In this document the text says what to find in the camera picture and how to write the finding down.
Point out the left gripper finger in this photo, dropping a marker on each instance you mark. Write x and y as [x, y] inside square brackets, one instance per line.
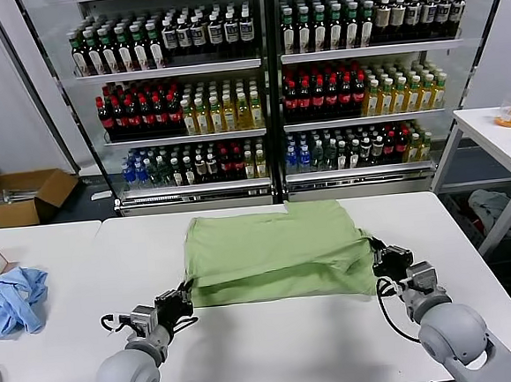
[192, 288]
[182, 289]

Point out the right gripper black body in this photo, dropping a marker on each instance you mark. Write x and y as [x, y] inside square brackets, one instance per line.
[394, 262]

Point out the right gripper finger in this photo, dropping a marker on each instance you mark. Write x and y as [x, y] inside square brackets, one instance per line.
[372, 246]
[380, 246]

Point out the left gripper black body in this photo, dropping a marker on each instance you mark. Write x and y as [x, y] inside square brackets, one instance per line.
[174, 308]

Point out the light green t-shirt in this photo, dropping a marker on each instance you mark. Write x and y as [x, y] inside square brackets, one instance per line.
[277, 242]

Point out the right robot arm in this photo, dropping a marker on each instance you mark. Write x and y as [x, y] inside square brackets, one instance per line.
[453, 335]

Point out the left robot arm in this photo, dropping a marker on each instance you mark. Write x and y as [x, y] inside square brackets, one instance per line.
[128, 378]

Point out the small white cap dark bottle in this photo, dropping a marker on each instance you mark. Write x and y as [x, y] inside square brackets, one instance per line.
[177, 171]
[353, 154]
[189, 170]
[342, 155]

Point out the small brown label bottle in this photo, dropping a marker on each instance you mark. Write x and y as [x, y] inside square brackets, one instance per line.
[378, 150]
[366, 151]
[212, 167]
[200, 168]

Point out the red cap cola bottle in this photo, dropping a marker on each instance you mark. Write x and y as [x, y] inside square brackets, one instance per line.
[132, 118]
[119, 119]
[402, 146]
[345, 97]
[291, 102]
[238, 163]
[318, 100]
[304, 101]
[359, 96]
[390, 148]
[331, 98]
[225, 164]
[104, 119]
[174, 115]
[145, 117]
[159, 116]

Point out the clear green water bottle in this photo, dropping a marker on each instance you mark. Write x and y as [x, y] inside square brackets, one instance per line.
[152, 172]
[164, 171]
[319, 156]
[331, 155]

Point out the pale yellow drink bottle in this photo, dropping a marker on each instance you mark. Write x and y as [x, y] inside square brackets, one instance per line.
[249, 164]
[261, 163]
[414, 148]
[426, 147]

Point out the blue water bottle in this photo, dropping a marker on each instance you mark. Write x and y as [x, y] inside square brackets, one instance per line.
[127, 175]
[292, 160]
[141, 173]
[305, 159]

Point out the grey garment pile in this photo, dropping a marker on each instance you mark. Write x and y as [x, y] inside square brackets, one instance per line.
[494, 211]

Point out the small white flat object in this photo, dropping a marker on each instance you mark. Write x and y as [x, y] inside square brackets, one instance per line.
[102, 195]

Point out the green cap yellow juice bottle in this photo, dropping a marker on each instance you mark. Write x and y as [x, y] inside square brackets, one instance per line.
[439, 91]
[229, 113]
[201, 116]
[257, 110]
[400, 95]
[387, 97]
[215, 115]
[414, 94]
[243, 112]
[188, 117]
[373, 98]
[427, 93]

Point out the crumpled light blue cloth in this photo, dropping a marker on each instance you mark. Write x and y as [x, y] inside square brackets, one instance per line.
[16, 302]

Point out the open brown cardboard box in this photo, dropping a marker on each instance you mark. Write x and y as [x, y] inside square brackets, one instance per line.
[56, 183]

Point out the glass flask with orange liquid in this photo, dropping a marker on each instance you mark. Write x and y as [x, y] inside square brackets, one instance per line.
[507, 119]

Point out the beverage bottle shelf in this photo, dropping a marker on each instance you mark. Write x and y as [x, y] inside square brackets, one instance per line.
[360, 58]

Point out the grey metal bars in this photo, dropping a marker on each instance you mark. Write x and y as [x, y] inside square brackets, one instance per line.
[19, 194]

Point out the glass door drinks cabinet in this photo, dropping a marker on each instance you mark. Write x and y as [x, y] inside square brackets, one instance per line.
[184, 72]

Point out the green cap tea bottle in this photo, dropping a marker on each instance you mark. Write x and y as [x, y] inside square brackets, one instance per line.
[124, 50]
[108, 53]
[93, 54]
[287, 32]
[320, 29]
[335, 27]
[155, 47]
[78, 55]
[304, 31]
[140, 49]
[367, 25]
[351, 26]

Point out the beige label dark drink bottle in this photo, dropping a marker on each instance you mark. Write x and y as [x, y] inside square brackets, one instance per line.
[397, 18]
[382, 19]

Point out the white cap dark drink bottle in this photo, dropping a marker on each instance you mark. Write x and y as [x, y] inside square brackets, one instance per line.
[215, 32]
[412, 17]
[199, 34]
[231, 30]
[184, 36]
[459, 12]
[247, 28]
[444, 14]
[169, 38]
[428, 16]

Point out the left wrist grey camera box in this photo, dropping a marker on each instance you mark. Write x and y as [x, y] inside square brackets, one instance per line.
[143, 317]

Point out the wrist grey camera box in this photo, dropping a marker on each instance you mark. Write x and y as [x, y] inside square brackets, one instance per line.
[143, 317]
[424, 277]

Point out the right wrist grey camera box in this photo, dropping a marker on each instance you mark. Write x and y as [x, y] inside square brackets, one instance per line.
[424, 277]

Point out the white metal frame side table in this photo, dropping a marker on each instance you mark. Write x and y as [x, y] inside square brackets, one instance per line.
[494, 135]

